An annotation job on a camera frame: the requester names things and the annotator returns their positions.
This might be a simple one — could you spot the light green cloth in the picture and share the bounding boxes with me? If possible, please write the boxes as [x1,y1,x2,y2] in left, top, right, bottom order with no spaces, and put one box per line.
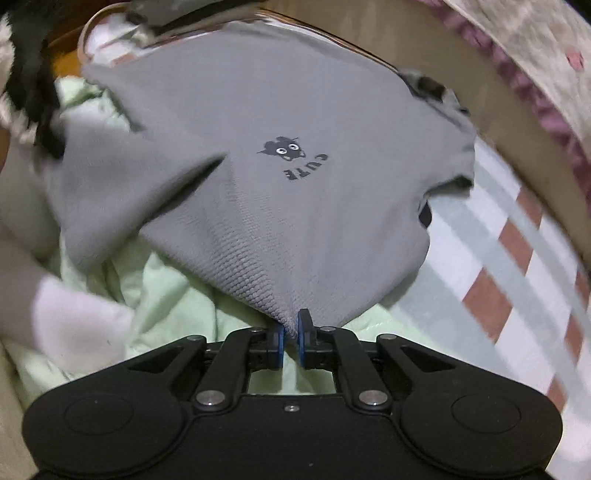
[4,76,407,398]

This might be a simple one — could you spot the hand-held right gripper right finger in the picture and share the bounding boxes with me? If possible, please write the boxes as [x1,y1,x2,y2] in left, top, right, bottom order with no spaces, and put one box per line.
[298,308,468,414]

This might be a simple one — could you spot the grey waffle knit shirt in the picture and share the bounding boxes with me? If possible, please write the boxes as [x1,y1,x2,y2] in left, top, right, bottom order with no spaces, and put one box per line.
[44,21,478,334]

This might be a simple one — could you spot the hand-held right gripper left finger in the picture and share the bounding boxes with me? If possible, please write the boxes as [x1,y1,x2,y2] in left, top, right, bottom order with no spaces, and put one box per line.
[126,323,285,414]

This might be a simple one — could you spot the printed blanket with purple ruffle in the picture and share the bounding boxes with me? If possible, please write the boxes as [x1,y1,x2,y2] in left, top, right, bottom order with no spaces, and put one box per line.
[416,0,591,160]

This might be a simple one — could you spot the dark grey cloth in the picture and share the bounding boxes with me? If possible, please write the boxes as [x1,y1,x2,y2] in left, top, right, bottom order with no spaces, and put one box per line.
[124,0,271,35]

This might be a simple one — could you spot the white fleece cloth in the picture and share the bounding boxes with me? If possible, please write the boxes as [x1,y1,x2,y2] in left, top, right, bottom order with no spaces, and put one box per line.
[0,272,137,374]

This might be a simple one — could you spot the black and white fuzzy garment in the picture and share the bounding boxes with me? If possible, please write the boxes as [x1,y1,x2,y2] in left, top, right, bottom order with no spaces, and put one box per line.
[0,0,65,160]

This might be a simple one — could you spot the plaid mat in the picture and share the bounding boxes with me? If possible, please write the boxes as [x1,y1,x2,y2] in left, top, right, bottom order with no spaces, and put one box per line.
[369,134,591,462]

